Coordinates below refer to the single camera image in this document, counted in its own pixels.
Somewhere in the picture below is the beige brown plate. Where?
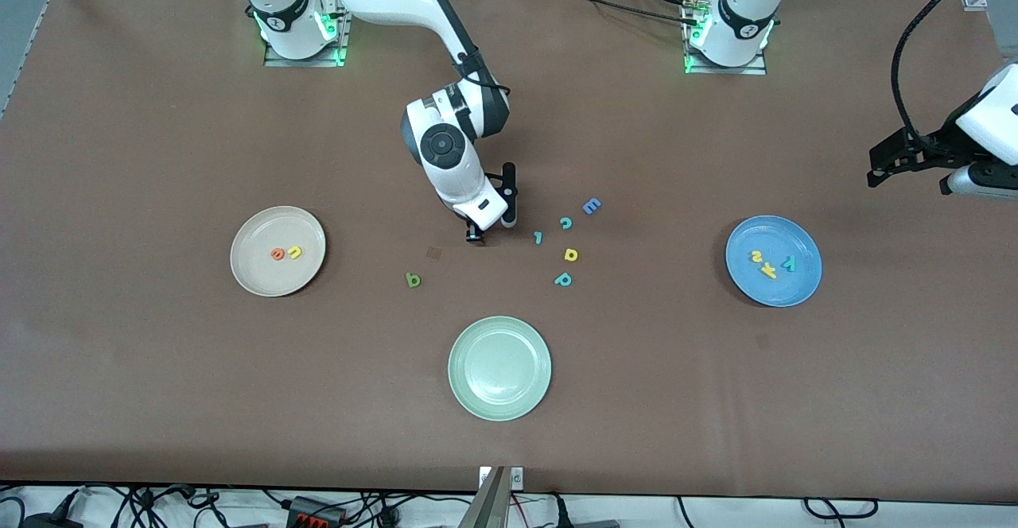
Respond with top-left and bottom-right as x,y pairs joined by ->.
230,206 -> 327,298

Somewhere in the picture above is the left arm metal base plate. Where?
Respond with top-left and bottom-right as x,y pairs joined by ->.
684,31 -> 767,76

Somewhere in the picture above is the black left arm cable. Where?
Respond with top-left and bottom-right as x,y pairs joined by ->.
891,0 -> 999,143

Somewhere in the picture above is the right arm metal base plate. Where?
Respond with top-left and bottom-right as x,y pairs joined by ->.
264,0 -> 352,68

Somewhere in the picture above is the thin black table cable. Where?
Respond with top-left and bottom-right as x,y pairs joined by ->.
523,0 -> 701,26

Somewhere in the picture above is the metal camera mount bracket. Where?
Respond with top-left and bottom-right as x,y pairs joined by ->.
457,466 -> 526,528

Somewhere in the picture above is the pale green plate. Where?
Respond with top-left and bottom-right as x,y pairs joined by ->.
448,316 -> 553,422

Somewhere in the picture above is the blue plate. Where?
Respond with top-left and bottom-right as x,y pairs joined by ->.
725,215 -> 823,308

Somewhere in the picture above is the black red power strip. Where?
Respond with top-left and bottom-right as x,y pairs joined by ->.
286,496 -> 347,527

